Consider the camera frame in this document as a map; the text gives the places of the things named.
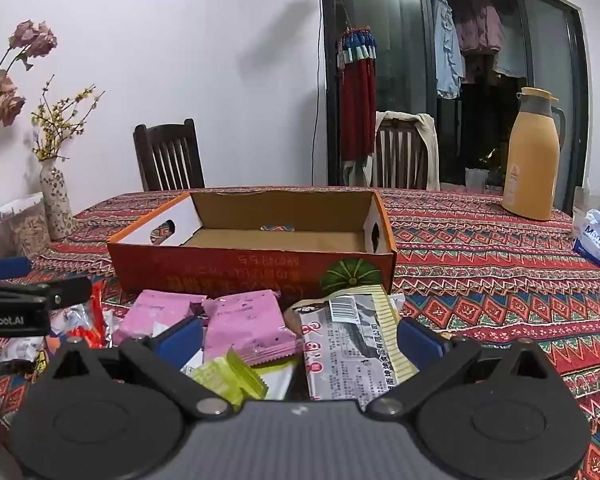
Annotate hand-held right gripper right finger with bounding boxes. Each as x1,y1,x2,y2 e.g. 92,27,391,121
366,317,556,421

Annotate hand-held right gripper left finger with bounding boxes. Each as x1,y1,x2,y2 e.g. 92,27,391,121
35,316,233,421

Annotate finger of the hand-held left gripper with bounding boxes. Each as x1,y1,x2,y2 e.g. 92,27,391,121
0,257,32,281
0,277,93,311

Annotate pink snack packet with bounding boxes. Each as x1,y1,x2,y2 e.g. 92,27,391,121
112,289,208,348
201,289,297,366

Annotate yellow-green snack packet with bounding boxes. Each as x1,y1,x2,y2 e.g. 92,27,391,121
189,349,268,408

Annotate long silver snack packet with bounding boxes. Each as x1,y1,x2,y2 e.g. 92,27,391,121
297,285,418,413

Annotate orange cardboard box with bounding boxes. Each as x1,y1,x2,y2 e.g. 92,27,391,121
106,189,398,297

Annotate crumpled white snack packet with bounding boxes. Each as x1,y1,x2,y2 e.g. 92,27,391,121
0,335,46,363

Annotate clear container with white lid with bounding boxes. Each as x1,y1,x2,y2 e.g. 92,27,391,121
0,192,52,258

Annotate red foil snack packet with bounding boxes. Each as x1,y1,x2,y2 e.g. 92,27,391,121
45,280,116,348

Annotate floral ceramic vase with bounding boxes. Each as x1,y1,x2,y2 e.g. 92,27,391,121
39,157,77,242

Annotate plain white snack packet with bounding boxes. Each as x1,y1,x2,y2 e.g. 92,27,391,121
252,360,301,401

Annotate yellow flower branches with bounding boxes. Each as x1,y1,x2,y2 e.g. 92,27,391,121
30,74,106,163

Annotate pink artificial flowers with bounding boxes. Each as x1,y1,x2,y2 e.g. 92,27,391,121
0,0,58,143

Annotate white plastic tub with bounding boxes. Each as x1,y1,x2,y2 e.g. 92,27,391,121
465,167,491,193

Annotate dark wooden chair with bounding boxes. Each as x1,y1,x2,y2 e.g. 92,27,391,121
132,119,206,192

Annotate wooden chair with jacket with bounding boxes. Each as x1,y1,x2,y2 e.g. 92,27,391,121
375,112,438,191

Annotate wooden chair with draped cloth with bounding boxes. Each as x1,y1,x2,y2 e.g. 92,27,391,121
377,110,441,192

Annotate yellow thermos jug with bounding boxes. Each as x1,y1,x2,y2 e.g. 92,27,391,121
501,87,567,222

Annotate dark framed sliding glass door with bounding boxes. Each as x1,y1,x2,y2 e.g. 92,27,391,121
317,0,593,211

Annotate light blue shirt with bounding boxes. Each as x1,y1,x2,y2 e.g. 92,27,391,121
432,0,466,100

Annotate white hanging garment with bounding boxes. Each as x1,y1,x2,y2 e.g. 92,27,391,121
492,20,528,78

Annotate pink hanging clothes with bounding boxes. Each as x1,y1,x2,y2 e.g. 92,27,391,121
452,0,505,56

